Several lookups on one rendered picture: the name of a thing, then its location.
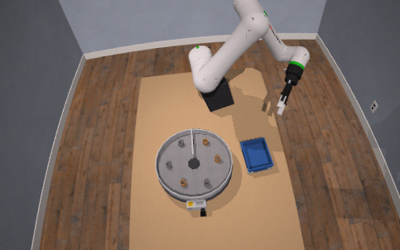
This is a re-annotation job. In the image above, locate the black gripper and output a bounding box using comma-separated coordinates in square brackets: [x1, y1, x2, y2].
[277, 74, 298, 116]

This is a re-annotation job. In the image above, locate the grey round turntable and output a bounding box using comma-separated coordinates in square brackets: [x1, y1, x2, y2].
[155, 128, 233, 217]

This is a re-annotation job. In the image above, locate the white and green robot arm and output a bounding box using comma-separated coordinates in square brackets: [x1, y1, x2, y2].
[189, 0, 310, 93]

